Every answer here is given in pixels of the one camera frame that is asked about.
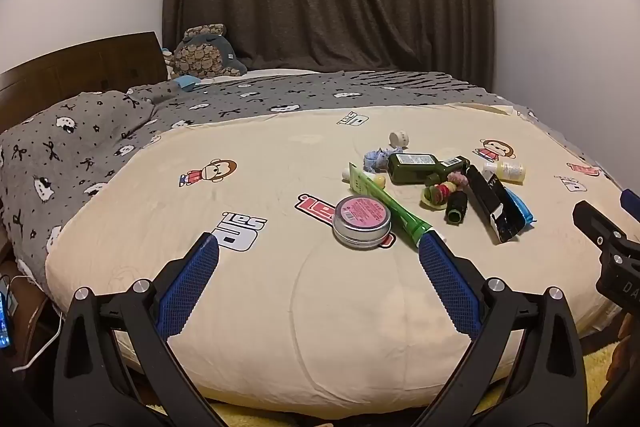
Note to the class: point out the phone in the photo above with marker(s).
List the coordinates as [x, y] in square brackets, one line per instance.
[5, 322]

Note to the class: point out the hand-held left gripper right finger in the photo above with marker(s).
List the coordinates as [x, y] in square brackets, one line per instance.
[447, 282]

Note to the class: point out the black hair roller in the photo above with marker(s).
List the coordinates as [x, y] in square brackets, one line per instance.
[456, 207]

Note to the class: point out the black box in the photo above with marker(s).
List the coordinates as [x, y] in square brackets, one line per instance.
[487, 202]

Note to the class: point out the blue packet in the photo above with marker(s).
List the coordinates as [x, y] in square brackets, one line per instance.
[522, 207]

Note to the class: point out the green bottle with text label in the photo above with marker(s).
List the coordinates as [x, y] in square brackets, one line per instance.
[412, 169]

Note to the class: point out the small cream bottle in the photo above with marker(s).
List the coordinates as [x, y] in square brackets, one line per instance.
[507, 172]

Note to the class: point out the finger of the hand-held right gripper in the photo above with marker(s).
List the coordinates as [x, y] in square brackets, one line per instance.
[631, 199]
[597, 224]

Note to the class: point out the cream cartoon printed sheet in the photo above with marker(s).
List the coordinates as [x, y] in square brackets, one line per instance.
[280, 307]

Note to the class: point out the grey patterned duvet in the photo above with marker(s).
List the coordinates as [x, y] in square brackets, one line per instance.
[310, 89]

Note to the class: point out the grey patterned pillow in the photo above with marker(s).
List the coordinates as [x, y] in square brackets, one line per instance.
[70, 142]

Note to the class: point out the green bottle with barcode label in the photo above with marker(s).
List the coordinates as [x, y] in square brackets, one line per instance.
[452, 164]

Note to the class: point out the grey patterned plush toy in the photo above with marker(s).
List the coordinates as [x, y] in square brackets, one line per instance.
[202, 54]

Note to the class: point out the small white tube yellow cap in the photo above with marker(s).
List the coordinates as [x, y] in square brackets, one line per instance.
[379, 180]

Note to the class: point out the wooden headboard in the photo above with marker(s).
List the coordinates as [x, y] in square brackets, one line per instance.
[75, 72]

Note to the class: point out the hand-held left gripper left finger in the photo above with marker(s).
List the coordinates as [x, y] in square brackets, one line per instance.
[192, 277]

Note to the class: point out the small blue cloth item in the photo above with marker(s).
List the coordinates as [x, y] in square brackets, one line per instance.
[185, 83]

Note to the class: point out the green tube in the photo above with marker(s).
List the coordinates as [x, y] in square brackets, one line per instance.
[400, 212]

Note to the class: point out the round tin with pink label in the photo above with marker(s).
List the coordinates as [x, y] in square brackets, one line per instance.
[362, 217]

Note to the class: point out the blue scrunchie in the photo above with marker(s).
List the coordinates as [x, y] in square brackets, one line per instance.
[375, 159]

